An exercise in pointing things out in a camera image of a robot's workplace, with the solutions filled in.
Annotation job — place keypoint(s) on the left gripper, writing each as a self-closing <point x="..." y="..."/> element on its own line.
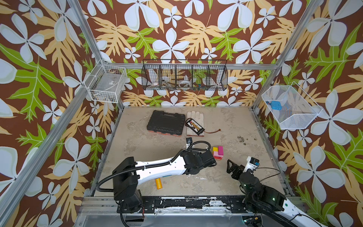
<point x="210" y="160"/>

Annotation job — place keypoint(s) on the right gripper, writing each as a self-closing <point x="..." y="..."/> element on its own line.
<point x="237" y="169"/>

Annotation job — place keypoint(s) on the pink rectangular block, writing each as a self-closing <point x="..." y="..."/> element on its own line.
<point x="215" y="154"/>

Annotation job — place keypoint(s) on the magenta rectangular block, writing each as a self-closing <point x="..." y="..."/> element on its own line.
<point x="220" y="151"/>

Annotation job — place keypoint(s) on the orange cylinder block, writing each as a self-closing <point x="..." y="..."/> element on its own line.
<point x="158" y="183"/>

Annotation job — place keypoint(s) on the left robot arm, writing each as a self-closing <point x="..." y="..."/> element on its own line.
<point x="124" y="180"/>

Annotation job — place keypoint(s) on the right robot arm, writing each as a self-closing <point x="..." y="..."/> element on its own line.
<point x="260" y="198"/>

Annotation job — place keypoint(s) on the black charger board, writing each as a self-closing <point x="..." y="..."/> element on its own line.
<point x="194" y="126"/>

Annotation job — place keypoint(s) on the black tool case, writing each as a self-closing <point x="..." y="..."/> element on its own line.
<point x="166" y="123"/>

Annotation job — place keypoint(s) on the tape roll in basket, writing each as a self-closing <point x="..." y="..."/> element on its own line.
<point x="185" y="83"/>

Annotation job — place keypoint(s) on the blue object in basket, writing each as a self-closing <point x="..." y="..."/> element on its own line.
<point x="275" y="105"/>

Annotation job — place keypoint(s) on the white mesh basket right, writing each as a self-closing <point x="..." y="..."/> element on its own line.
<point x="299" y="109"/>

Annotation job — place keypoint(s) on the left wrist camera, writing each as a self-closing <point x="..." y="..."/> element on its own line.
<point x="189" y="142"/>

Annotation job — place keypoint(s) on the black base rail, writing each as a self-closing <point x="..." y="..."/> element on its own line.
<point x="234" y="203"/>

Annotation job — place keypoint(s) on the black wire basket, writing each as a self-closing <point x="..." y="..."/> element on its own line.
<point x="207" y="75"/>

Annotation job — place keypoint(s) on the white wire basket left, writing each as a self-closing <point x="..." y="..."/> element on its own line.
<point x="105" y="83"/>

